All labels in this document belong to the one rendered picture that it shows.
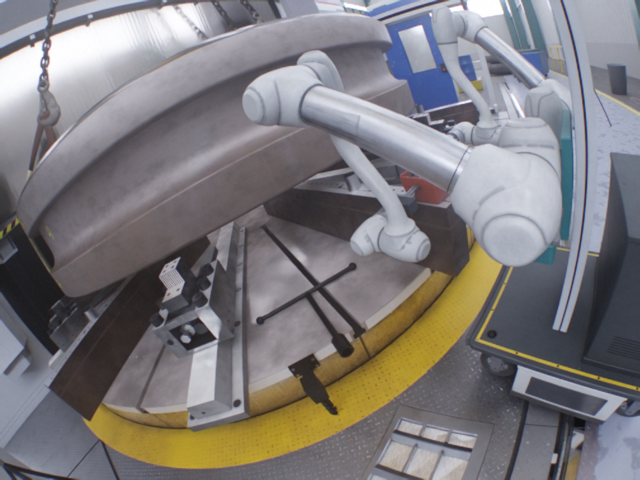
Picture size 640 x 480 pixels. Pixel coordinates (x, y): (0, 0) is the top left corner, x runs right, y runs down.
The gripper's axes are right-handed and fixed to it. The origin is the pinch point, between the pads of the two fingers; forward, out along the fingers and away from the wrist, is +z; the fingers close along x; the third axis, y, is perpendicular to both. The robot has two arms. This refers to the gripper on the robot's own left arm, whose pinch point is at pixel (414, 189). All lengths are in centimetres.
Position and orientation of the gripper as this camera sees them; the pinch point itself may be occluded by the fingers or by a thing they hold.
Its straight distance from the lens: 120.1
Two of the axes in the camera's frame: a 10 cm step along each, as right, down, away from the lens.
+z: 7.0, -6.4, 3.1
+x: 5.5, 2.1, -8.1
